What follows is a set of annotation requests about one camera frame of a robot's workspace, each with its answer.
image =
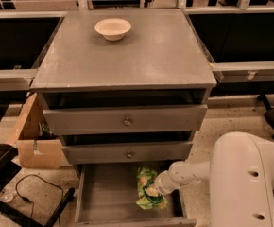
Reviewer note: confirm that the white bowl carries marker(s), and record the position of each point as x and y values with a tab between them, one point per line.
113	29

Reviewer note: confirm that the grey drawer cabinet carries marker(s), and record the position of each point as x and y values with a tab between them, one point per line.
157	63

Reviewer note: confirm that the grey open bottom drawer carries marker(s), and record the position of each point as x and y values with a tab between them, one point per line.
107	197

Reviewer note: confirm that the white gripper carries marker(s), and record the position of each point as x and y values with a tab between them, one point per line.
163	183

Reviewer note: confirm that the brown cardboard box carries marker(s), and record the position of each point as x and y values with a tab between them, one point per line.
34	150

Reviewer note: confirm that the grey top drawer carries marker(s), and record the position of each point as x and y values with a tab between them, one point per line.
125	119

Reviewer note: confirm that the green rice chip bag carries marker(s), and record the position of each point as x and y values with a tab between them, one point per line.
148	195

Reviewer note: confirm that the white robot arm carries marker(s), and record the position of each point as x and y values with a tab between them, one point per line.
241	180

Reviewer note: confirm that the grey middle drawer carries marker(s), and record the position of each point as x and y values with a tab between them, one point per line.
129	152

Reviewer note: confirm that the grey metal railing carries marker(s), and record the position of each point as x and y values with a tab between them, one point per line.
225	72

